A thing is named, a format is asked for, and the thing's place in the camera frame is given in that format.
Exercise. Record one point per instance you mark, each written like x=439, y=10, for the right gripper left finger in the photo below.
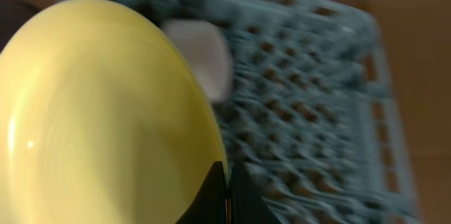
x=209, y=205

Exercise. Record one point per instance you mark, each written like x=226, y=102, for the yellow plate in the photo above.
x=102, y=120

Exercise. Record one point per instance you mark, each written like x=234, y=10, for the grey dishwasher rack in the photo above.
x=311, y=113

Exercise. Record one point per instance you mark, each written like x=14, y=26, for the brown cardboard box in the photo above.
x=416, y=34

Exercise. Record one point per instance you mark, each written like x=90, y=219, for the white cup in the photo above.
x=206, y=50

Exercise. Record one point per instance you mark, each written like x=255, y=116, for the brown serving tray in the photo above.
x=13, y=15

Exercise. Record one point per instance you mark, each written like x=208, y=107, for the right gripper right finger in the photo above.
x=248, y=207

